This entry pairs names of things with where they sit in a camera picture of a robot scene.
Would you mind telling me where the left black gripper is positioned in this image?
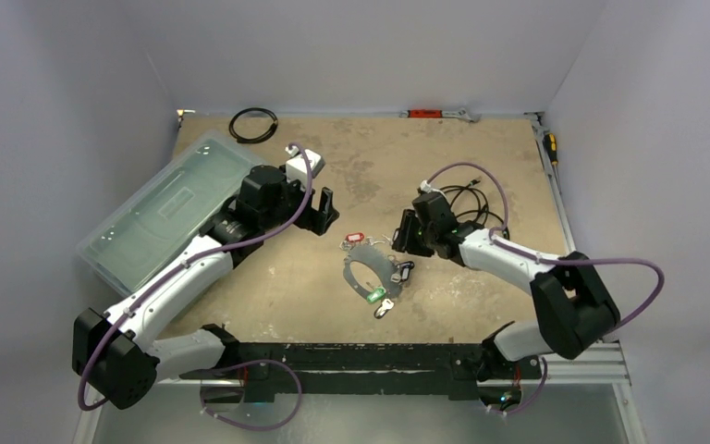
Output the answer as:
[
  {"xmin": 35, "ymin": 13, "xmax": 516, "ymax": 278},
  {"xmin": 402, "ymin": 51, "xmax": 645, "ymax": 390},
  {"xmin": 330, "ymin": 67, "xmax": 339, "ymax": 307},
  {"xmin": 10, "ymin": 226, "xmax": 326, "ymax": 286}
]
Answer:
[{"xmin": 261, "ymin": 166, "xmax": 337, "ymax": 235}]

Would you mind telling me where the red key tag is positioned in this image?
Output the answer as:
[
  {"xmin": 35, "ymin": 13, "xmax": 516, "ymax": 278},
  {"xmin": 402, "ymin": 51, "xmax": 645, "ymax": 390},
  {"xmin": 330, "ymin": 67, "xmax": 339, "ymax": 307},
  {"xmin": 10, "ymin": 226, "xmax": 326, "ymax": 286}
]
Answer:
[{"xmin": 345, "ymin": 232, "xmax": 365, "ymax": 244}]

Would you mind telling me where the yellow black screwdriver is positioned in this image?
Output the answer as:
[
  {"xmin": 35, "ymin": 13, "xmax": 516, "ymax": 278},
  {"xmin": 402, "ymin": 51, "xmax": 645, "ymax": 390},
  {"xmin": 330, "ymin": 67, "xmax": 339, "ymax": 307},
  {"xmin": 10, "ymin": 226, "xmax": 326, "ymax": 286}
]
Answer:
[{"xmin": 543, "ymin": 132, "xmax": 558, "ymax": 167}]

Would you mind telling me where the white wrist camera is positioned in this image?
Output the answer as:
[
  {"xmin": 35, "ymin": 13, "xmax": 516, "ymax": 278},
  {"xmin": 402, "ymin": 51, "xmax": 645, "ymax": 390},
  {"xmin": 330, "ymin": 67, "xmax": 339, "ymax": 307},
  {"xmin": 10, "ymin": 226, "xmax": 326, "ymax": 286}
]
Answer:
[
  {"xmin": 418, "ymin": 180, "xmax": 438, "ymax": 194},
  {"xmin": 285, "ymin": 146, "xmax": 325, "ymax": 184}
]

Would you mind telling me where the aluminium frame rail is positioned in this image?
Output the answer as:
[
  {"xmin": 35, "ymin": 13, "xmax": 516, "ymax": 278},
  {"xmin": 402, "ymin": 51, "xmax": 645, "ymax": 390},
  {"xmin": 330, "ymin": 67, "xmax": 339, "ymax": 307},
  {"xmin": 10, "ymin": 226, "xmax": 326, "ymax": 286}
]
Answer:
[{"xmin": 526, "ymin": 113, "xmax": 630, "ymax": 384}]

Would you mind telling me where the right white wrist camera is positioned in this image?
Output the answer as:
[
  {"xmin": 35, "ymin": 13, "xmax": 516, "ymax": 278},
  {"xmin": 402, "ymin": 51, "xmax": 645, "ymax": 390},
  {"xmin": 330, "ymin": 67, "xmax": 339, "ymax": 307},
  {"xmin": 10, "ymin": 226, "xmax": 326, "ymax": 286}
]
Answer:
[{"xmin": 418, "ymin": 180, "xmax": 438, "ymax": 194}]

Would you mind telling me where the small coiled black cable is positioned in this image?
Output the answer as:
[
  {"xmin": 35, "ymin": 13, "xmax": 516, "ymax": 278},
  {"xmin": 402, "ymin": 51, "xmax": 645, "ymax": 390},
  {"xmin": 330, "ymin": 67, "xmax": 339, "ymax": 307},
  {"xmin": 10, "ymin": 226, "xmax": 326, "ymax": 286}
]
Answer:
[{"xmin": 227, "ymin": 107, "xmax": 279, "ymax": 145}]

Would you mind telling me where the black key fob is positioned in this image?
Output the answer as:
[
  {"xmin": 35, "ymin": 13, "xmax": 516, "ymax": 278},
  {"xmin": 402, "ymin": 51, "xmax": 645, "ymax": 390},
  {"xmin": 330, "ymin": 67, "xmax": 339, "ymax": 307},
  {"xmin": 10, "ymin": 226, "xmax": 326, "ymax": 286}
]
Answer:
[{"xmin": 397, "ymin": 261, "xmax": 415, "ymax": 280}]

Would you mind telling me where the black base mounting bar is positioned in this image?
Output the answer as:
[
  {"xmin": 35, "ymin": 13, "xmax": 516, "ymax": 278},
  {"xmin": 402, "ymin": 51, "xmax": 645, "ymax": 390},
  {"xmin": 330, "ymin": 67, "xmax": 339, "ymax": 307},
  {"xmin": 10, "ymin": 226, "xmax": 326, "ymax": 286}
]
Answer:
[{"xmin": 202, "ymin": 325, "xmax": 543, "ymax": 406}]

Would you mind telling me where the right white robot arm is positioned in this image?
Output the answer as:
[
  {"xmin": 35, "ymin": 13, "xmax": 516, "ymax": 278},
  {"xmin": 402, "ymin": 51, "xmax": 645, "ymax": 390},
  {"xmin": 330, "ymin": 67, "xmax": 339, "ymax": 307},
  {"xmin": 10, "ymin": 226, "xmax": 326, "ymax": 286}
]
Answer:
[{"xmin": 392, "ymin": 192, "xmax": 621, "ymax": 376}]

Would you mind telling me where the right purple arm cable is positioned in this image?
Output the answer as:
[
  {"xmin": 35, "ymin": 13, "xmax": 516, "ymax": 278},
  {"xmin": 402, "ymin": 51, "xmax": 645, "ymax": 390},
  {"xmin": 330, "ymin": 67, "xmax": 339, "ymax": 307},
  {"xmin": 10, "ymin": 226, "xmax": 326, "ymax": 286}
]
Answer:
[{"xmin": 423, "ymin": 161, "xmax": 667, "ymax": 335}]

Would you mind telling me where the red handled adjustable wrench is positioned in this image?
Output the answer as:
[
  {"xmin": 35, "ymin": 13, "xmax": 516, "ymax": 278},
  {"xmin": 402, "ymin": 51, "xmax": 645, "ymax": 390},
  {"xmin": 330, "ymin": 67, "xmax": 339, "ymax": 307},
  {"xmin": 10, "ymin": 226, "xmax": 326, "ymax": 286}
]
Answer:
[{"xmin": 398, "ymin": 108, "xmax": 481, "ymax": 123}]

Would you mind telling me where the silver key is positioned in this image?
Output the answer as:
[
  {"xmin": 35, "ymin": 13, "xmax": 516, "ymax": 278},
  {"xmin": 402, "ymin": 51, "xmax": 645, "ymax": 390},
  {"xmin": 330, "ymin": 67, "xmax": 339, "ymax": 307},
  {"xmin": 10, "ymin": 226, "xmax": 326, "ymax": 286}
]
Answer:
[{"xmin": 373, "ymin": 298, "xmax": 395, "ymax": 319}]

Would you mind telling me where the clear plastic storage box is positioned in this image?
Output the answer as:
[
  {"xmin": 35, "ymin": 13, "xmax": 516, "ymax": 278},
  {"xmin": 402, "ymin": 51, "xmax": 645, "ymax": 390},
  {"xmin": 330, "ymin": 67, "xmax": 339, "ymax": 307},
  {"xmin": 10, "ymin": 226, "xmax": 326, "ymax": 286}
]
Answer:
[{"xmin": 77, "ymin": 129, "xmax": 265, "ymax": 297}]

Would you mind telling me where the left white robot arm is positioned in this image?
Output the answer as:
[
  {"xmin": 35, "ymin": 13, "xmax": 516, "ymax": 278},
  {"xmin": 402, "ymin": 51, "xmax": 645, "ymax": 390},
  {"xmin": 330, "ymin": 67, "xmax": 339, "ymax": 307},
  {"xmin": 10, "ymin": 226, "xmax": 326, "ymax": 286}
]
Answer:
[{"xmin": 72, "ymin": 155, "xmax": 337, "ymax": 411}]

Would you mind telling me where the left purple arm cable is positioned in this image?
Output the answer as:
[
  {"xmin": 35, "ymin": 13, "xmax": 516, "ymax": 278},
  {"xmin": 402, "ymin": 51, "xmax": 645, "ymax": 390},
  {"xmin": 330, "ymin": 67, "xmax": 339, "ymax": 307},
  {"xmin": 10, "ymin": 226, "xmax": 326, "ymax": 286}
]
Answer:
[{"xmin": 77, "ymin": 142, "xmax": 314, "ymax": 413}]

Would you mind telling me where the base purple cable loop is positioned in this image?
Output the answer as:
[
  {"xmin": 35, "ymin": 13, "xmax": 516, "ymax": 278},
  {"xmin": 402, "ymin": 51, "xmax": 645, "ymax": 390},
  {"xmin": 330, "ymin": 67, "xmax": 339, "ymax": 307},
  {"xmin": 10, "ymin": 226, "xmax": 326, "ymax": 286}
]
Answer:
[{"xmin": 198, "ymin": 359, "xmax": 304, "ymax": 432}]

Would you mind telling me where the green key tag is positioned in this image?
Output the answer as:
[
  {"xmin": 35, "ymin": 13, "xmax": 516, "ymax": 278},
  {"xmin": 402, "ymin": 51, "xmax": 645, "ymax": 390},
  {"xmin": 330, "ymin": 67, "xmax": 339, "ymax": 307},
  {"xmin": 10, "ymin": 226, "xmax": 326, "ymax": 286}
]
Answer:
[{"xmin": 366, "ymin": 287, "xmax": 387, "ymax": 303}]

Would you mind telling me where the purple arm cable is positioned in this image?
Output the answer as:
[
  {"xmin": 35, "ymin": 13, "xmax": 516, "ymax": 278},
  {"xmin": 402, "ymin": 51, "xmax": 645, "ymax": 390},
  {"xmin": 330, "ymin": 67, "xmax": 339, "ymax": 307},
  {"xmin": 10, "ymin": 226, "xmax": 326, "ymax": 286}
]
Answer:
[
  {"xmin": 77, "ymin": 142, "xmax": 314, "ymax": 413},
  {"xmin": 423, "ymin": 161, "xmax": 667, "ymax": 335}
]

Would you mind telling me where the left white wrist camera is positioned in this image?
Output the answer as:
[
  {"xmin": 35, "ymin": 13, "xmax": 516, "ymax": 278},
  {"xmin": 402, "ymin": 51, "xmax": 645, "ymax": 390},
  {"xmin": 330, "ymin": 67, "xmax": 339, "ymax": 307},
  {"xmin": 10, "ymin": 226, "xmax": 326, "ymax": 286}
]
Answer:
[{"xmin": 285, "ymin": 146, "xmax": 325, "ymax": 184}]

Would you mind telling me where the long black usb cable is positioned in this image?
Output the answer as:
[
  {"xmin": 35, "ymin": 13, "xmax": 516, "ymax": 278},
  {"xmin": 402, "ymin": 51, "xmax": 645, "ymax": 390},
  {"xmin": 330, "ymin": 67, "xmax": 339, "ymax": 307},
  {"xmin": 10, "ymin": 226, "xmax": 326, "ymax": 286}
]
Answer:
[{"xmin": 435, "ymin": 178, "xmax": 511, "ymax": 241}]

